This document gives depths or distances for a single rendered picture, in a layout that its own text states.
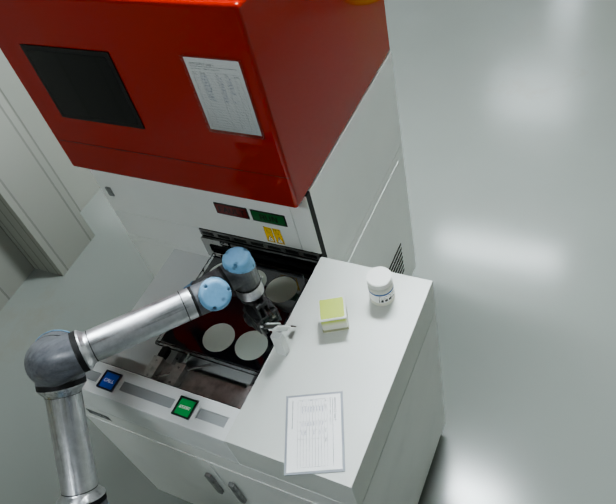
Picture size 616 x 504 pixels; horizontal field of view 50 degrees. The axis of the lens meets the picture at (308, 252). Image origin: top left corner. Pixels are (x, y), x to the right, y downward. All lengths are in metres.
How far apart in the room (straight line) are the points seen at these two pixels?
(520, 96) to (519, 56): 0.39
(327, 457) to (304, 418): 0.12
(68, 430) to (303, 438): 0.56
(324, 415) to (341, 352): 0.19
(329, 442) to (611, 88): 2.98
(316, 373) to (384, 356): 0.18
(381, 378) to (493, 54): 3.01
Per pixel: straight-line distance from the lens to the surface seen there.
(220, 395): 1.90
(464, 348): 2.88
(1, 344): 3.69
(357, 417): 1.67
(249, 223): 2.02
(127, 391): 1.92
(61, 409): 1.68
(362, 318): 1.82
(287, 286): 2.02
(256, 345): 1.92
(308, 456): 1.65
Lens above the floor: 2.45
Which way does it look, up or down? 48 degrees down
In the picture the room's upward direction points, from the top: 17 degrees counter-clockwise
